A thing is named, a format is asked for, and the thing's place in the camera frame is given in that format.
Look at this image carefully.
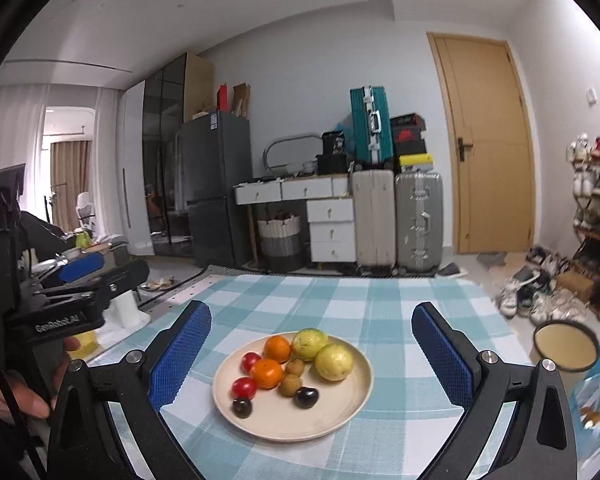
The dark purple plum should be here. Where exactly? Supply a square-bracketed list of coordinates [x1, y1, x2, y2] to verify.
[232, 398, 252, 419]
[294, 387, 320, 410]

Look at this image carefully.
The red tomato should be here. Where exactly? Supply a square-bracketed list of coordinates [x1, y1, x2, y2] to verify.
[230, 377, 258, 400]
[240, 352, 261, 375]

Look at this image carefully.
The orange tangerine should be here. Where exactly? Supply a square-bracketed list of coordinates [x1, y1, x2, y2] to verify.
[249, 359, 284, 390]
[263, 335, 291, 364]

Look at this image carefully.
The brown round longan fruit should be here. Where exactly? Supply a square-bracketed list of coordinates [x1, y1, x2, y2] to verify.
[277, 374, 302, 398]

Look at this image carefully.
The yellow-green guava fruit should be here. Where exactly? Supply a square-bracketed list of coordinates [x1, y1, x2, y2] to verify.
[313, 344, 354, 382]

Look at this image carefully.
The person's left hand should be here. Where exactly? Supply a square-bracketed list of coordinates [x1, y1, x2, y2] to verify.
[0, 337, 81, 424]

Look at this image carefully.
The round black-rimmed tray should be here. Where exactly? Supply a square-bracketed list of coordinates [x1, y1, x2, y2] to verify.
[530, 320, 600, 373]

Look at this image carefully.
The teal plaid tablecloth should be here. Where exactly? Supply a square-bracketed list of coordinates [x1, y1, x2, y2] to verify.
[91, 274, 562, 479]

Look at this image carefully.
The black refrigerator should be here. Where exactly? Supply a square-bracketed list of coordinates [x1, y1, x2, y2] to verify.
[176, 112, 252, 268]

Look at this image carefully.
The dark glass wardrobe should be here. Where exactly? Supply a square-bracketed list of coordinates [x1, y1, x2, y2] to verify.
[142, 52, 215, 257]

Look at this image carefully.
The cream round plate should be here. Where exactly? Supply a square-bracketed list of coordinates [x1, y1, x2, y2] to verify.
[212, 328, 374, 442]

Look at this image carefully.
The woven laundry basket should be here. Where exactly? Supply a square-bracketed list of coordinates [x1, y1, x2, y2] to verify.
[258, 214, 303, 273]

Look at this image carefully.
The oval framed mirror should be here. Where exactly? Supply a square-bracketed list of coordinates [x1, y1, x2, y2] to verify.
[262, 133, 323, 178]

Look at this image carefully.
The white drawer desk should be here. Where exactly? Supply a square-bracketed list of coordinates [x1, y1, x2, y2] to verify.
[234, 174, 356, 264]

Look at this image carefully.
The yellow wooden door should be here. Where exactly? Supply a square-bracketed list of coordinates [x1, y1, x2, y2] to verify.
[427, 32, 535, 254]

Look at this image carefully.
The silver hard suitcase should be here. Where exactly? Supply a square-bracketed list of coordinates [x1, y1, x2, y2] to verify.
[396, 171, 444, 273]

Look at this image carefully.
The metal shoe rack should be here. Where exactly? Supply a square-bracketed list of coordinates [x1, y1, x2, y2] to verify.
[566, 133, 600, 321]

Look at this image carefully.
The beige hard suitcase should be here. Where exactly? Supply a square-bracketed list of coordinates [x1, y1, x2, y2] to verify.
[351, 170, 396, 268]

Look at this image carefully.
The teal hard suitcase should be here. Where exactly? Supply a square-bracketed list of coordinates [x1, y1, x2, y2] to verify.
[350, 86, 393, 169]

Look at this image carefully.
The black shoe boxes stack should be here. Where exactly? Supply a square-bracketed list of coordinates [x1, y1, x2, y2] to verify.
[390, 113, 432, 170]

